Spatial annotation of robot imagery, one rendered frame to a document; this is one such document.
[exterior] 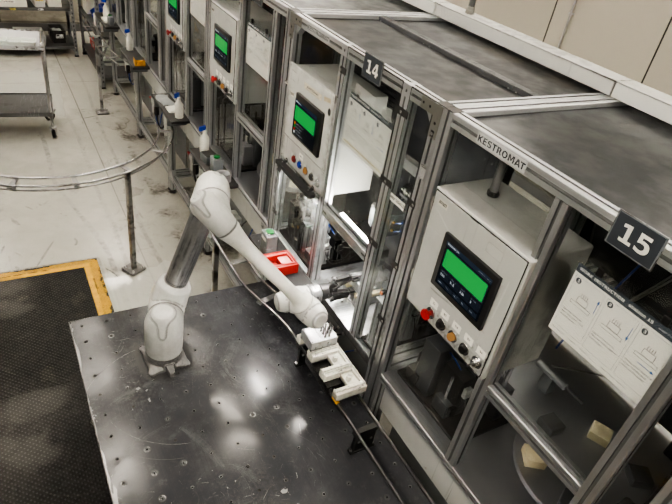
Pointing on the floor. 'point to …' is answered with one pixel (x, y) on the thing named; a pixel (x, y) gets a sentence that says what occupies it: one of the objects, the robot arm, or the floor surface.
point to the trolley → (29, 106)
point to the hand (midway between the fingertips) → (357, 283)
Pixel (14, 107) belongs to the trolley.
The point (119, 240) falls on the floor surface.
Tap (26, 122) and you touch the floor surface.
